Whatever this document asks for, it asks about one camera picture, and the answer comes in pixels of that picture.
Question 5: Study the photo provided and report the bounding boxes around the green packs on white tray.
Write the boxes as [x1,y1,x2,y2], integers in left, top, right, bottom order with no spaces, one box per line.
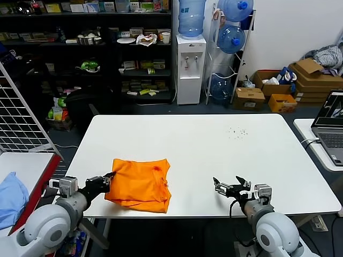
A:
[74,60,102,74]

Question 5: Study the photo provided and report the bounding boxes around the cola bottle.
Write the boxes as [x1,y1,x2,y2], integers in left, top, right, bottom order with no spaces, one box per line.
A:
[31,0,43,16]

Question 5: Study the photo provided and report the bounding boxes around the white side table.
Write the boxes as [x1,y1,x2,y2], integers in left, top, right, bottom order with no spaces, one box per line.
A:
[293,118,343,172]

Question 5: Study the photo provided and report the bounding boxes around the white wire grid panel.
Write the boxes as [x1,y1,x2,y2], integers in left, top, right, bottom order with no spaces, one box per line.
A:
[0,60,65,162]

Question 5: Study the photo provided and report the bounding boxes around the spray bottle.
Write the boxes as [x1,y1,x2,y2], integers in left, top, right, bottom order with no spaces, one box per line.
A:
[55,26,67,44]

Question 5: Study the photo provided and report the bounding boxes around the light blue cloth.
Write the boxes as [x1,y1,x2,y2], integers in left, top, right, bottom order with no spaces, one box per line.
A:
[0,172,30,230]

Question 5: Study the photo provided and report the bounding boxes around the pink cloth on rack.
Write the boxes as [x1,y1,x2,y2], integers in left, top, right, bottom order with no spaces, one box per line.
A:
[212,9,226,28]

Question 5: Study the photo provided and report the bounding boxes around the white water dispenser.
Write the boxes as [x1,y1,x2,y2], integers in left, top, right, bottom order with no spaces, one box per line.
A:
[175,34,207,105]

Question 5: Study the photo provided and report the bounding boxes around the black shelving unit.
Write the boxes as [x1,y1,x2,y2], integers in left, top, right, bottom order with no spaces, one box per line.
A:
[0,0,174,105]

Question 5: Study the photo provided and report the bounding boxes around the grey power strip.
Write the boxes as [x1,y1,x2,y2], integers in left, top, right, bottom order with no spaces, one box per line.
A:
[311,215,329,232]

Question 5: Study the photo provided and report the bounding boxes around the stack of flat cardboard boxes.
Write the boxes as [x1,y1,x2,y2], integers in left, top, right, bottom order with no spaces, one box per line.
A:
[288,58,343,105]

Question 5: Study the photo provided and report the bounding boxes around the glass bowl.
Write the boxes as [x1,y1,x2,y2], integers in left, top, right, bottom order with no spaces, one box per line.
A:
[15,1,34,15]

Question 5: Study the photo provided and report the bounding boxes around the orange t-shirt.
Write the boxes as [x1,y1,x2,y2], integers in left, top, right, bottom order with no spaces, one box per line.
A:
[104,158,173,214]

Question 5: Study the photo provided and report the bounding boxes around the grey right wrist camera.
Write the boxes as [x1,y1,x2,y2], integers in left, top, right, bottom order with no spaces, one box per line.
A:
[253,183,273,206]

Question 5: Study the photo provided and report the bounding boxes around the blue and white bag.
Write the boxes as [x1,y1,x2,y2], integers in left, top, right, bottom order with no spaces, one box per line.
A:
[277,66,298,86]

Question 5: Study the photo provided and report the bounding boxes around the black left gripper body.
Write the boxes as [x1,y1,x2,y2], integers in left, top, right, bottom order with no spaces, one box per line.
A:
[85,175,107,196]

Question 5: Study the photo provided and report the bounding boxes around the yellow green packs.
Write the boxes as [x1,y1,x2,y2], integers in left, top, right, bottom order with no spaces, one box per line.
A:
[139,88,159,97]

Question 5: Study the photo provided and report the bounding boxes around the metal bowl with white items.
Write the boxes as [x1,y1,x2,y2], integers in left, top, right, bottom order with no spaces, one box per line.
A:
[77,29,103,46]

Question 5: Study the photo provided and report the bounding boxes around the black office chair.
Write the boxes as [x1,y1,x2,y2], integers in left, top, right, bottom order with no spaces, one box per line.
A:
[64,87,115,130]

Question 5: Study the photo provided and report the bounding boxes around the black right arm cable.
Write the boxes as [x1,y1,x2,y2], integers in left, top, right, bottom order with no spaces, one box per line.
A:
[228,199,243,218]

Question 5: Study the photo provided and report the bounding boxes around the red edged white table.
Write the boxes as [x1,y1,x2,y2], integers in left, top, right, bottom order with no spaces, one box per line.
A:
[0,152,65,257]

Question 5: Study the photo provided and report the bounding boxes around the grey laptop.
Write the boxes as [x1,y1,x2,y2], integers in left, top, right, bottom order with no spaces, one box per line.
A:
[310,89,343,167]

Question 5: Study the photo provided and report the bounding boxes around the yellow printed cardboard box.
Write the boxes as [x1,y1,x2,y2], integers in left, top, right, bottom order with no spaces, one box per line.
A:
[267,94,299,114]

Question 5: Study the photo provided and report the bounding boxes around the upright blue water jug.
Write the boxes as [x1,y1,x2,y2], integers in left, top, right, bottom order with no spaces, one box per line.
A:
[178,0,207,41]

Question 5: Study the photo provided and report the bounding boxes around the clear plastic bag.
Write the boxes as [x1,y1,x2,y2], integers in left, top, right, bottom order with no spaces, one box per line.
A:
[242,76,256,89]

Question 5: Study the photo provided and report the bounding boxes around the white plastic food bag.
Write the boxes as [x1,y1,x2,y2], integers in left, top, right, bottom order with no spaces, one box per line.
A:
[136,33,159,48]

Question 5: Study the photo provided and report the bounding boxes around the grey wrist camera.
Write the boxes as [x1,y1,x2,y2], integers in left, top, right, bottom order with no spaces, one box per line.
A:
[49,176,79,199]
[253,183,273,206]

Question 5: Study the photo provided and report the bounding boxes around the floor box of snack packs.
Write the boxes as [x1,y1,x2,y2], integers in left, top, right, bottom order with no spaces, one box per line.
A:
[46,96,74,133]

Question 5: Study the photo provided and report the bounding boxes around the pile of grey clothes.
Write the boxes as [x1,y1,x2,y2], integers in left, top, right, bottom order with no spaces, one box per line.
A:
[303,42,343,76]

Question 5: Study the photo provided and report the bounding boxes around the white laptop cable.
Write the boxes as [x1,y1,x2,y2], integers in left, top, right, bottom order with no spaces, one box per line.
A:
[300,137,320,148]

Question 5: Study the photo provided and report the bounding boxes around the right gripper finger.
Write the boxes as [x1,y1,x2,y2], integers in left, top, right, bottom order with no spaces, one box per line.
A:
[212,176,229,198]
[235,175,252,192]

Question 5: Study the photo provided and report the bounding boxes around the white metal jug rack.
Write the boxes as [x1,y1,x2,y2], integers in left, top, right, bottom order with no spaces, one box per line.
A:
[205,4,257,105]

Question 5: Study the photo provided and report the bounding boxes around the white work table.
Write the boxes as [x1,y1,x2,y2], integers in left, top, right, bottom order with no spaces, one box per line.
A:
[49,114,342,250]

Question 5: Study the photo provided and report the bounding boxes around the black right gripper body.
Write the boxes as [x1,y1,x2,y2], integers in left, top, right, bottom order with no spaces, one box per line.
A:
[226,183,256,202]

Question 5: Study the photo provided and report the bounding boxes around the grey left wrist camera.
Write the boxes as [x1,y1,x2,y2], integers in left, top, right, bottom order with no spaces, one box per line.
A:
[49,176,79,199]

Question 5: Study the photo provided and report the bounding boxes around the open brown cardboard box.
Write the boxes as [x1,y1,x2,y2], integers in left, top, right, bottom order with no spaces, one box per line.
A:
[253,70,293,97]

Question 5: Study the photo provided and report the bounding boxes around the blue water jug blue cap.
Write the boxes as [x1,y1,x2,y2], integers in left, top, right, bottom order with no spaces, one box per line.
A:
[216,24,247,55]
[217,0,254,23]
[209,72,234,101]

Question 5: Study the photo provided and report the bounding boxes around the closed brown cardboard box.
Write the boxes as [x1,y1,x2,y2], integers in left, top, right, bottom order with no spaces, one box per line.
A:
[232,87,266,112]

